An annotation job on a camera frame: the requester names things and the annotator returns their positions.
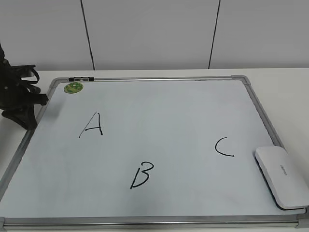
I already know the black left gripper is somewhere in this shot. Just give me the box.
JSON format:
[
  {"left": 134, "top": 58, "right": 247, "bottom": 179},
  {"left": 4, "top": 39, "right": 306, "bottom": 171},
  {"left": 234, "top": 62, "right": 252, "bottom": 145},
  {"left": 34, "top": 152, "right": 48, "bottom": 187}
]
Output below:
[{"left": 0, "top": 64, "right": 48, "bottom": 130}]

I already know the black and grey marker clip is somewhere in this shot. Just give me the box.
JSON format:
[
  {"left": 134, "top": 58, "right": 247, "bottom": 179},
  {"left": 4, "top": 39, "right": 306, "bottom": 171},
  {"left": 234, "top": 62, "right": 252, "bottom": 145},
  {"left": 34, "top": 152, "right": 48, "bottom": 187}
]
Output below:
[{"left": 68, "top": 77, "right": 95, "bottom": 82}]

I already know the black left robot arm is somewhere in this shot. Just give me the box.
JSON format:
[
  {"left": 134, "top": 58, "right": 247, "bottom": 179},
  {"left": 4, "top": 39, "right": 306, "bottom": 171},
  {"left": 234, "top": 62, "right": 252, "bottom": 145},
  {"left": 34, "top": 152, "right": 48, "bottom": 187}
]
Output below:
[{"left": 0, "top": 49, "right": 48, "bottom": 130}]

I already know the white whiteboard eraser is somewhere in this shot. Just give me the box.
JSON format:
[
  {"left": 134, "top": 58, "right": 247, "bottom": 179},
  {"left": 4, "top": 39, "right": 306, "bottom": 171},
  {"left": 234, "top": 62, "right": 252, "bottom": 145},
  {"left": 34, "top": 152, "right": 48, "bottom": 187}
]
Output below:
[{"left": 254, "top": 146, "right": 309, "bottom": 210}]

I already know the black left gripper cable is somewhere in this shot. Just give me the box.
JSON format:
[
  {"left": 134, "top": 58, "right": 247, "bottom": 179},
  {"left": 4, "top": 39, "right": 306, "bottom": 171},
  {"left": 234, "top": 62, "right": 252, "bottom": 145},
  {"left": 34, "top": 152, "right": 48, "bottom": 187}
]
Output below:
[{"left": 12, "top": 64, "right": 40, "bottom": 94}]

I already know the white whiteboard with aluminium frame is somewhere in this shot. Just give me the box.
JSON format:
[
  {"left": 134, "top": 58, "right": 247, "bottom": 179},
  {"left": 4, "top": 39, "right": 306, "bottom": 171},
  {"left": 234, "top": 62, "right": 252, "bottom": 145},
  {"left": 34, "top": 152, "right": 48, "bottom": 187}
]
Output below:
[{"left": 0, "top": 76, "right": 309, "bottom": 231}]

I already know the green round magnet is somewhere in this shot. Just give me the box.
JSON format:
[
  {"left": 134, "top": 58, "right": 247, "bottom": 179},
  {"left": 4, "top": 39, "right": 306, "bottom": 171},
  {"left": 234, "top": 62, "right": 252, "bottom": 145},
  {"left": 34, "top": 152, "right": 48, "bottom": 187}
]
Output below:
[{"left": 64, "top": 82, "right": 84, "bottom": 94}]

